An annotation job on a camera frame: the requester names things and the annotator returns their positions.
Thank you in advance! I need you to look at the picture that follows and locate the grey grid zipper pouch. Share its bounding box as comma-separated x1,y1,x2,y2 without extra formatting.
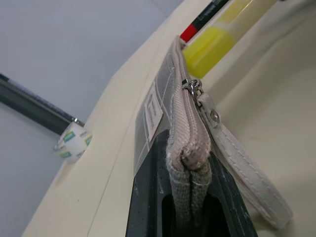
133,35,293,237

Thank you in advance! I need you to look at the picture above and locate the red and black marker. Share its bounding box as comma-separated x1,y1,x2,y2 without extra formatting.
180,0,230,42

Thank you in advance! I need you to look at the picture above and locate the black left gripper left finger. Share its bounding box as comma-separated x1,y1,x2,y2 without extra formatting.
125,135,179,237

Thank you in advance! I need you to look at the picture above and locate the dark metal rail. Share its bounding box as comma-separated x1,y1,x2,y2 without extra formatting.
0,73,85,136

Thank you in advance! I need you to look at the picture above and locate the clear printed tape roll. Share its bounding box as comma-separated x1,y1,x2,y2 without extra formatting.
54,118,94,162

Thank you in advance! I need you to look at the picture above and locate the yellow highlighter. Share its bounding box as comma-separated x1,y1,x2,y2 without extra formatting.
182,0,277,79

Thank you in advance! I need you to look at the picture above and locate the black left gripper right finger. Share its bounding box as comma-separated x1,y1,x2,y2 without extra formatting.
206,148,258,237

